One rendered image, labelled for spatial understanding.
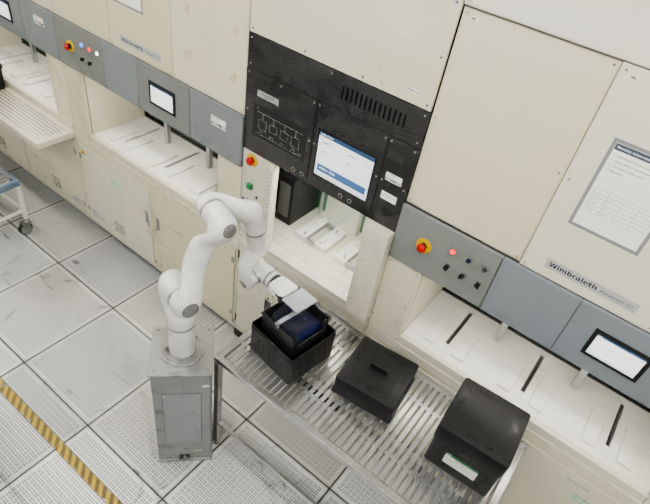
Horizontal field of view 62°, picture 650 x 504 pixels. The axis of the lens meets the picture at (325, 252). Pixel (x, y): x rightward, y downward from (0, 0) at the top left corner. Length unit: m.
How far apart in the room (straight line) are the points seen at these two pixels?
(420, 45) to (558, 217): 0.74
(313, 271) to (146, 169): 1.29
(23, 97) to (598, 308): 3.85
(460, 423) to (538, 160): 1.02
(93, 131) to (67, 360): 1.45
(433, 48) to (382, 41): 0.20
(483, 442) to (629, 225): 0.94
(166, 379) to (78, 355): 1.17
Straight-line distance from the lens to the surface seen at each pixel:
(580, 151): 1.86
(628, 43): 1.76
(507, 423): 2.31
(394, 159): 2.14
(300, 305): 2.28
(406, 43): 1.99
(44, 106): 4.26
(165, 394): 2.61
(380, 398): 2.37
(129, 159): 3.60
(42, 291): 4.01
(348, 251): 2.91
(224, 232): 2.01
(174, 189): 3.32
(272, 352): 2.41
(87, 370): 3.52
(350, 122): 2.20
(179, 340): 2.42
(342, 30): 2.13
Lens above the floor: 2.78
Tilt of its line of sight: 41 degrees down
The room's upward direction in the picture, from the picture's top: 11 degrees clockwise
